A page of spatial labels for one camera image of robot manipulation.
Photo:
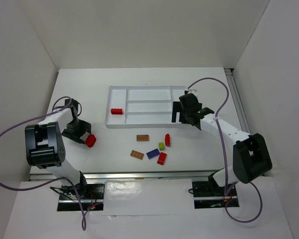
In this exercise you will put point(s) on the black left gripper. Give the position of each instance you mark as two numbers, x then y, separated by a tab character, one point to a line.
80	132

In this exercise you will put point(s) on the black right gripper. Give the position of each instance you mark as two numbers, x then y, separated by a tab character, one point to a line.
182	115

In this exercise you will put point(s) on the red rounded lego brick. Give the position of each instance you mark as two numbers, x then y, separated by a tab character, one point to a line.
90	140

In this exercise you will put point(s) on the red flower lego brick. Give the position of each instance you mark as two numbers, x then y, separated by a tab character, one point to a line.
167	140

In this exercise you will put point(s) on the small green lego brick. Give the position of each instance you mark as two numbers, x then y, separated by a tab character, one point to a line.
161	146

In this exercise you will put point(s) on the red rectangular lego brick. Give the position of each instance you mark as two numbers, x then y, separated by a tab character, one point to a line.
115	111

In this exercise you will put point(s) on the orange lego plate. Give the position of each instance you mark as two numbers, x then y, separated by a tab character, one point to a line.
142	137
137	155

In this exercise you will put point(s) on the red and green lego brick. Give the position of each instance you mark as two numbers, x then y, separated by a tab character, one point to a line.
162	158

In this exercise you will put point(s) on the blue lego plate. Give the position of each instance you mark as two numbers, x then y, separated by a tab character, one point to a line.
153	153

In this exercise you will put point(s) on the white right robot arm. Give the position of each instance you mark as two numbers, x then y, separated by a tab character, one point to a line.
250	156

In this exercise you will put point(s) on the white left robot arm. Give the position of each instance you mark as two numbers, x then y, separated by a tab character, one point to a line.
45	148

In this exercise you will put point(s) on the white compartment tray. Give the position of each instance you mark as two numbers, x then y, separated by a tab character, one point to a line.
143	106

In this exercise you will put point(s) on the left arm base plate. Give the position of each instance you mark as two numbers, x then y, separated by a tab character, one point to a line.
92	198

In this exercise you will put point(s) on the aluminium side rail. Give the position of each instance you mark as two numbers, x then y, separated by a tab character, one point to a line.
237	100

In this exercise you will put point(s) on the aluminium front rail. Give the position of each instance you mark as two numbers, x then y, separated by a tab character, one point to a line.
147	175

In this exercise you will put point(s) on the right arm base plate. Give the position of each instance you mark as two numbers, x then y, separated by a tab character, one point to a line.
207	197

